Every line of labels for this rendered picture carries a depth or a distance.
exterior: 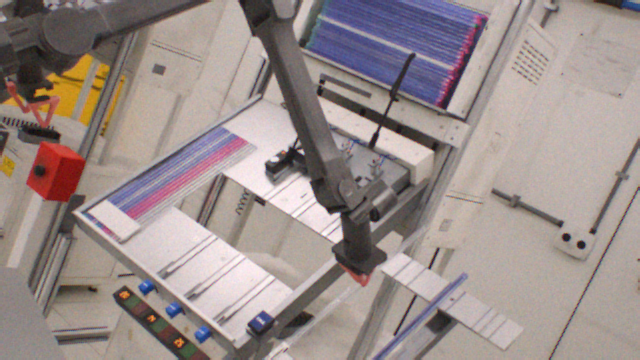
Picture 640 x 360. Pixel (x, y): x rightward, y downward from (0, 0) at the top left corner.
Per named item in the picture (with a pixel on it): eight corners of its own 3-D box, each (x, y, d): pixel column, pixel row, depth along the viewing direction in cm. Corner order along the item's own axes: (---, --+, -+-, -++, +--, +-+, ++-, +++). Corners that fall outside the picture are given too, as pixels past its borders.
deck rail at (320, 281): (242, 364, 161) (237, 348, 156) (236, 359, 162) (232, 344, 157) (430, 196, 196) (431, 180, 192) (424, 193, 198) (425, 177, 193)
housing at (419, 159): (416, 204, 196) (416, 165, 187) (292, 137, 223) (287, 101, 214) (433, 188, 200) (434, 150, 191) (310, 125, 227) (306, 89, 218)
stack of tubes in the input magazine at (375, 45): (439, 107, 186) (483, 11, 182) (302, 48, 214) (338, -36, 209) (458, 116, 196) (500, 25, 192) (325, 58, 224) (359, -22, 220)
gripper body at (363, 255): (352, 236, 147) (349, 211, 142) (388, 260, 141) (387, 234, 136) (330, 254, 144) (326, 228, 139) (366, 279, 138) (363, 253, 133)
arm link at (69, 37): (237, -44, 137) (260, -67, 128) (270, 20, 139) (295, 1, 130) (20, 37, 113) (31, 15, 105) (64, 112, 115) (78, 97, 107)
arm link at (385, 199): (312, 191, 137) (335, 185, 130) (350, 161, 143) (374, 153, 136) (344, 241, 140) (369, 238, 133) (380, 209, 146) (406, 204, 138)
